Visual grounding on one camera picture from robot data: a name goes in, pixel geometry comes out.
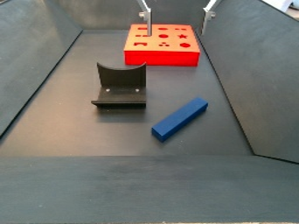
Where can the black curved fixture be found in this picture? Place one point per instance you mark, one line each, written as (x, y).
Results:
(121, 87)

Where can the blue rectangular block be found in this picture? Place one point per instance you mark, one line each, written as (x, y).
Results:
(179, 118)

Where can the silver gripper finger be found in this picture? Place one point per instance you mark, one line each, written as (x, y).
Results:
(208, 14)
(145, 15)

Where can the red shape-sorting board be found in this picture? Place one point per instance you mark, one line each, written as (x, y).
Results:
(169, 47)

